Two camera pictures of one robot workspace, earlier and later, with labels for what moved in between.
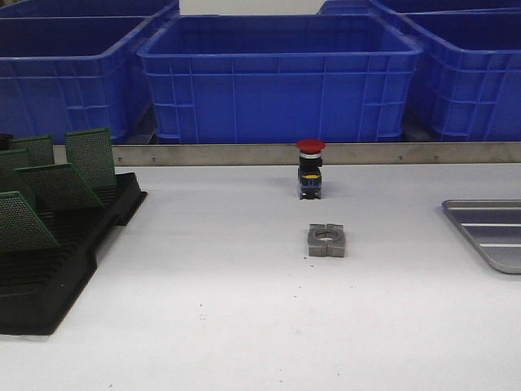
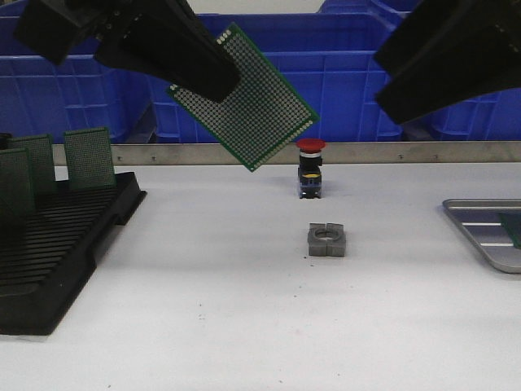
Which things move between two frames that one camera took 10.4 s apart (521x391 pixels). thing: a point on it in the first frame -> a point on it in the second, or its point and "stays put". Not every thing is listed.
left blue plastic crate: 60,75 stays put
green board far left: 14,165 stays put
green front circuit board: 19,226 -> 512,222
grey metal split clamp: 326,240 stays put
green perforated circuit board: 59,186 -> 263,115
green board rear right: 90,154 stays put
